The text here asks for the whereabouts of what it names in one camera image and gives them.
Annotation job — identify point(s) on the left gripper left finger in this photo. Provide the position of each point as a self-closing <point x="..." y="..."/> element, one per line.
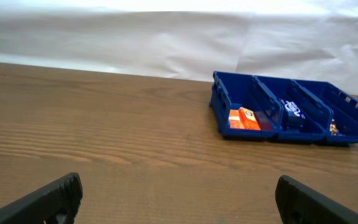
<point x="48" y="202"/>

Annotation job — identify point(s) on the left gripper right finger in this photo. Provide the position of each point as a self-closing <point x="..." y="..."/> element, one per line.
<point x="306" y="205"/>

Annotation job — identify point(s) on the blue candy pack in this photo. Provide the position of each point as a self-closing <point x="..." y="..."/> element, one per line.
<point x="292" y="109"/>

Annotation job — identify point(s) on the orange candy box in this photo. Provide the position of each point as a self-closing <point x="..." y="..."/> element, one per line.
<point x="250" y="119"/>
<point x="235" y="119"/>

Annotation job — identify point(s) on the blue tray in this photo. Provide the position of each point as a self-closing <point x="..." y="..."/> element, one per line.
<point x="238" y="93"/>

